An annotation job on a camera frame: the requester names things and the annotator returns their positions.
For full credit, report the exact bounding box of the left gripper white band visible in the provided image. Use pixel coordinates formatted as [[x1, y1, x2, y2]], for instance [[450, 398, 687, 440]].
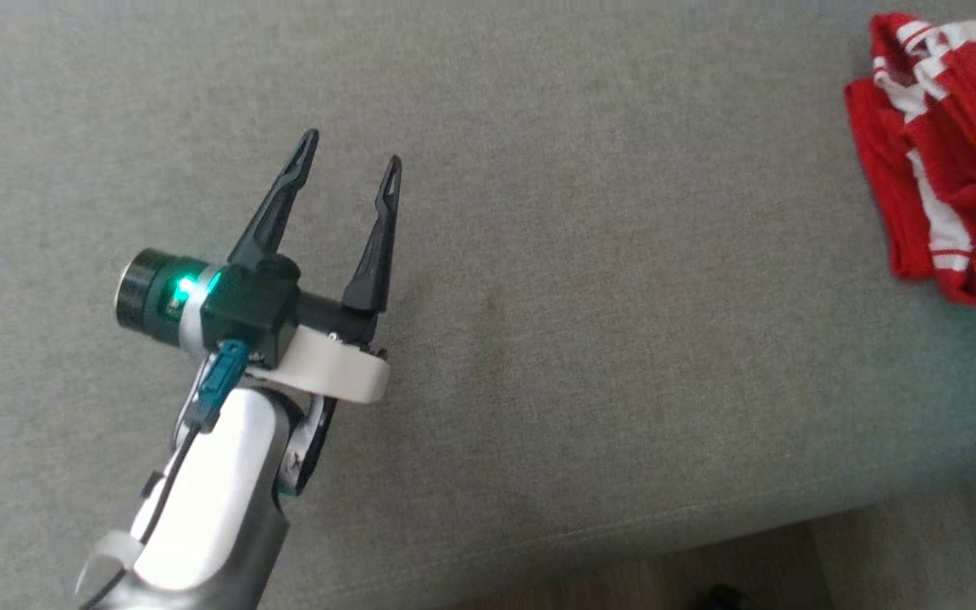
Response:
[[115, 129, 402, 404]]

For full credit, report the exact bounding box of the red shirt with white sleeves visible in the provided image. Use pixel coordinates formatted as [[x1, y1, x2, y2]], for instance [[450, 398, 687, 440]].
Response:
[[844, 10, 976, 306]]

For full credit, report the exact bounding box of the large grey sofa seat cushion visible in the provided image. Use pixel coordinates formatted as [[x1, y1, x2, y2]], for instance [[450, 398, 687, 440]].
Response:
[[0, 0, 976, 610]]

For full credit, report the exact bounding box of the black cable with teal plug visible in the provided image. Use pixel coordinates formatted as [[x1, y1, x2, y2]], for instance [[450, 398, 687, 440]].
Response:
[[81, 341, 249, 610]]

